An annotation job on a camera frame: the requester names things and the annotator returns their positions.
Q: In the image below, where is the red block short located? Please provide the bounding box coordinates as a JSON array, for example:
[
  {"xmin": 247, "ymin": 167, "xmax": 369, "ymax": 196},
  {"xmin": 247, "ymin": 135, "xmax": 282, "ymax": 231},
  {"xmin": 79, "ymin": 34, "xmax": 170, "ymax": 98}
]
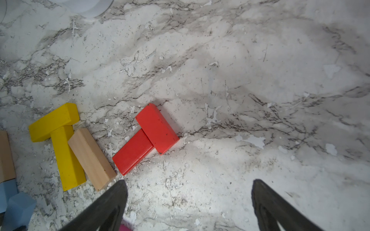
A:
[{"xmin": 135, "ymin": 103, "xmax": 180, "ymax": 155}]

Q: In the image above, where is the flowering potted plant white pot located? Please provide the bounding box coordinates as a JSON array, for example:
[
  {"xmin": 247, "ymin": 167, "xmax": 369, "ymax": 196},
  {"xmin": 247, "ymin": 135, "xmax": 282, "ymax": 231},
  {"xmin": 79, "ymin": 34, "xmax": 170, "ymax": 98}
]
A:
[{"xmin": 50, "ymin": 0, "xmax": 113, "ymax": 18}]

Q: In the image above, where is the natural wood block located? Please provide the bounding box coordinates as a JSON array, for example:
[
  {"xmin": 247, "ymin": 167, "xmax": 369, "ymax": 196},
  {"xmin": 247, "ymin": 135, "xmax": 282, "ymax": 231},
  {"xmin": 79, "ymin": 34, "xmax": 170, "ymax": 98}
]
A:
[
  {"xmin": 68, "ymin": 128, "xmax": 117, "ymax": 191},
  {"xmin": 1, "ymin": 131, "xmax": 16, "ymax": 183}
]

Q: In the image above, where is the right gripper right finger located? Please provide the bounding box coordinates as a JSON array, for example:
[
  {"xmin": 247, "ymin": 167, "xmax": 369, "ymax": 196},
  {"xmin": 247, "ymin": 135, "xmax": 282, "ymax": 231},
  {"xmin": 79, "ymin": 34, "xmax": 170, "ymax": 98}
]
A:
[{"xmin": 251, "ymin": 179, "xmax": 322, "ymax": 231}]

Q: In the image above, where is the red block long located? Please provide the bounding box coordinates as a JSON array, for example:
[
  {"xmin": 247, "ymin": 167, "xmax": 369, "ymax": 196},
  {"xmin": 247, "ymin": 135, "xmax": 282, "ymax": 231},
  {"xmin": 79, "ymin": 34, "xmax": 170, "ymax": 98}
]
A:
[{"xmin": 112, "ymin": 129, "xmax": 154, "ymax": 176}]

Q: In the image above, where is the yellow block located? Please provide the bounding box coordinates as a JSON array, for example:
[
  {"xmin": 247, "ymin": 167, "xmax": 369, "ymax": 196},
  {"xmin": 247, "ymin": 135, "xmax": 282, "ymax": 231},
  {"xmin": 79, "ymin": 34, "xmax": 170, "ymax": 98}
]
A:
[
  {"xmin": 29, "ymin": 103, "xmax": 80, "ymax": 142},
  {"xmin": 51, "ymin": 126, "xmax": 86, "ymax": 191}
]

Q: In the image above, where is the light blue block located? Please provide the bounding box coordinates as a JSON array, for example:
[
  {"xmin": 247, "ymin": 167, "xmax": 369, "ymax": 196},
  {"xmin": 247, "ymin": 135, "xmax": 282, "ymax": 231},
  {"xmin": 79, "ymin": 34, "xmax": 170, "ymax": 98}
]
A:
[
  {"xmin": 0, "ymin": 179, "xmax": 18, "ymax": 213},
  {"xmin": 1, "ymin": 192, "xmax": 36, "ymax": 231}
]

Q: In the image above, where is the magenta cube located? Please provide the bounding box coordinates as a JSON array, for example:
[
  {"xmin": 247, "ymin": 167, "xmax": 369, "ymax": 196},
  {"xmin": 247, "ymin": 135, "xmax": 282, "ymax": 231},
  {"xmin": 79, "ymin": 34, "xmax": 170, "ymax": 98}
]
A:
[{"xmin": 119, "ymin": 224, "xmax": 132, "ymax": 231}]

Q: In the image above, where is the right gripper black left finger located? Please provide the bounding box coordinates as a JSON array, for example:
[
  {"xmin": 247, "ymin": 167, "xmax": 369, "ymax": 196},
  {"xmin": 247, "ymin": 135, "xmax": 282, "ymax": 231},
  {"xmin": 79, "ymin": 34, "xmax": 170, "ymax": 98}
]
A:
[{"xmin": 61, "ymin": 180, "xmax": 128, "ymax": 231}]

